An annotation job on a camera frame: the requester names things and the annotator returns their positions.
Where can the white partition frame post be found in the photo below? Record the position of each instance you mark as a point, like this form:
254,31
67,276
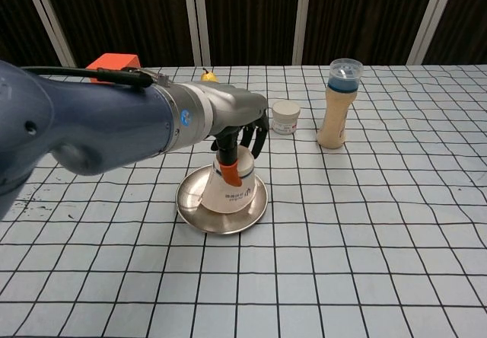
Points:
303,18
199,18
431,18
51,20

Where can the small white jar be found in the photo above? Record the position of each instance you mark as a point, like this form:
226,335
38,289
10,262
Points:
285,119

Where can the white paper cup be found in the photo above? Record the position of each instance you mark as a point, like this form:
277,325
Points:
228,199

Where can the round steel plate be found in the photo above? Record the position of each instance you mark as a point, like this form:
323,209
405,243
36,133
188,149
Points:
190,201

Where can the beige bottle with blue cap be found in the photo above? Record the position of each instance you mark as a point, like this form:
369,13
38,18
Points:
335,117

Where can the orange cube block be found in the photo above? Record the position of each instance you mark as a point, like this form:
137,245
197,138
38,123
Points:
114,62

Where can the yellow pear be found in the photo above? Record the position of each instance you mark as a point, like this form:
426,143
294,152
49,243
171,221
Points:
208,76

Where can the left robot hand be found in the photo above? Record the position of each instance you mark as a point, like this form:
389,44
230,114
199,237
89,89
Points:
236,106

